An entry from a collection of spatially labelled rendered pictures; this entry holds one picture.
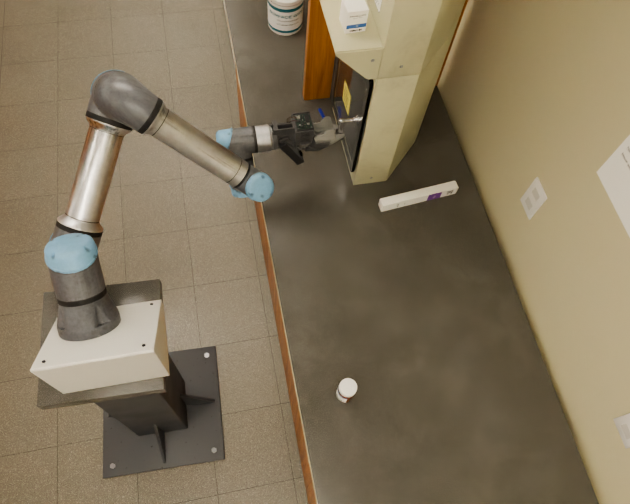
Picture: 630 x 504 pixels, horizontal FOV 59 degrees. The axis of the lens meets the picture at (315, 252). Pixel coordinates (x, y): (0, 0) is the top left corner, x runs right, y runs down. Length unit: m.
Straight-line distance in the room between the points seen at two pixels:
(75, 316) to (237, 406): 1.18
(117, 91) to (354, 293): 0.83
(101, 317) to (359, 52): 0.89
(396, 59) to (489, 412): 0.94
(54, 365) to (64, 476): 1.22
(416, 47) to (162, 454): 1.78
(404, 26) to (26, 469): 2.15
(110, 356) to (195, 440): 1.15
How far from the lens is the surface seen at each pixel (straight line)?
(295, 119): 1.60
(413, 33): 1.38
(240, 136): 1.58
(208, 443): 2.46
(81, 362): 1.40
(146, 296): 1.66
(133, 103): 1.38
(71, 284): 1.44
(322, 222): 1.74
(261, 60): 2.14
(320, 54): 1.88
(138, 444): 2.51
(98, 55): 3.64
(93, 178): 1.53
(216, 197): 2.90
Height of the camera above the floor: 2.44
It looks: 63 degrees down
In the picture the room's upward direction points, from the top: 8 degrees clockwise
